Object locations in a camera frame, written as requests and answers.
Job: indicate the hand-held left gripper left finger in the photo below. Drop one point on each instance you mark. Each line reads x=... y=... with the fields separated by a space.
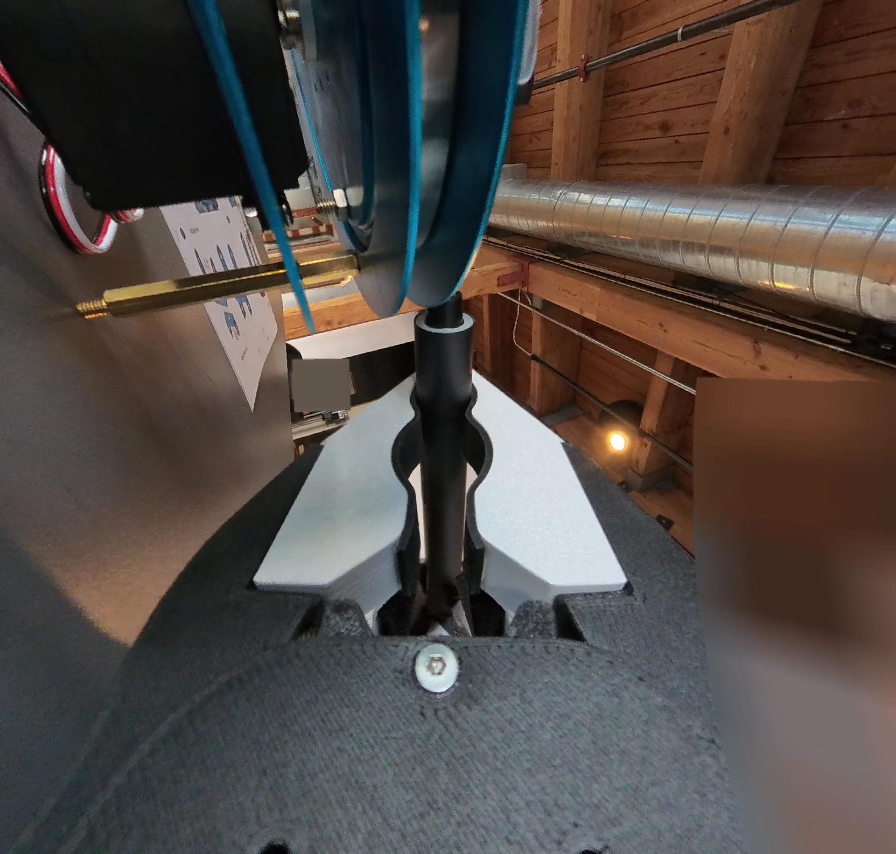
x=336 y=518

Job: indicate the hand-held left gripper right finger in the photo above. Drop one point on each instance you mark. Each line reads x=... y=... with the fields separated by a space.
x=539 y=518

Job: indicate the blue toy robot arm base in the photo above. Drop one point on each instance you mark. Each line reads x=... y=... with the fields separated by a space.
x=392 y=97

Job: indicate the grey desk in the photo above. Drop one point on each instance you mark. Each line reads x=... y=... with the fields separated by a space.
x=70 y=483

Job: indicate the glowing ceiling lamp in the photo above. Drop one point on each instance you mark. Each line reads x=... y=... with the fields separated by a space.
x=616 y=441

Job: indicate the printed instruction sheet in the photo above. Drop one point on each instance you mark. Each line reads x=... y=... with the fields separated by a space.
x=245 y=336

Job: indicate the black ceiling pipe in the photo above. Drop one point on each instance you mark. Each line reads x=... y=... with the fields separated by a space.
x=700 y=24

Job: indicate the silver air duct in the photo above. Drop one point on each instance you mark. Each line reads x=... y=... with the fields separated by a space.
x=700 y=230

